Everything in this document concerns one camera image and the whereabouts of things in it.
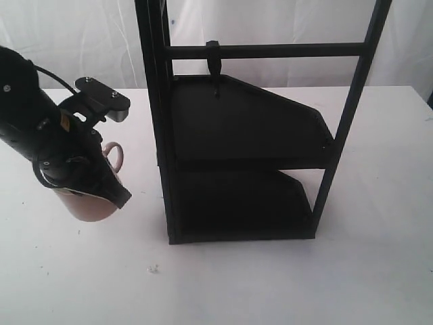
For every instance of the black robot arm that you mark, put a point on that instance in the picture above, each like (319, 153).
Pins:
(24, 105)

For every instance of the white backdrop curtain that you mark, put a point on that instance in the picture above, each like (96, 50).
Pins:
(101, 39)

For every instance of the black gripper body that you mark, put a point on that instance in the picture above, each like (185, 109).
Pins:
(69, 154)

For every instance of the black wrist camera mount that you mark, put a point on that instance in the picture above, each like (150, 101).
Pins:
(96, 101)

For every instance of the terracotta ceramic mug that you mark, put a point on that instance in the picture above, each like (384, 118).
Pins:
(89, 208)

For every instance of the black metal shelf rack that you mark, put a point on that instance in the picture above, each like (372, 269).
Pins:
(251, 164)

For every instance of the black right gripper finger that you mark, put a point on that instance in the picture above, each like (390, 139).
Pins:
(99, 171)

